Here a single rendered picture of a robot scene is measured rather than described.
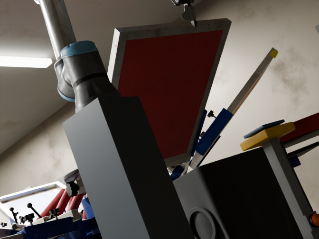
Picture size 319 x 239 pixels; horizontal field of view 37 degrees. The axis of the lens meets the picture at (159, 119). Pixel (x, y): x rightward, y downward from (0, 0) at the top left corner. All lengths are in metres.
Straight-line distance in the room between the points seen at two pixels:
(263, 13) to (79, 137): 4.09
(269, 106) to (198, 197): 3.59
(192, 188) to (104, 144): 0.49
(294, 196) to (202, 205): 0.36
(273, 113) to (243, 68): 0.61
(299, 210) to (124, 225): 0.53
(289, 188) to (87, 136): 0.63
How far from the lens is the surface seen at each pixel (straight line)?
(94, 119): 1.39
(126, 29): 1.88
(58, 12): 1.75
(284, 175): 1.53
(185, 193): 1.79
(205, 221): 1.76
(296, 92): 5.13
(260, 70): 2.89
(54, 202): 2.94
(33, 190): 4.24
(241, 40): 5.43
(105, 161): 1.38
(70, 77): 1.53
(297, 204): 1.53
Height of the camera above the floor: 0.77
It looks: 13 degrees up
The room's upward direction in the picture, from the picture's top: 22 degrees counter-clockwise
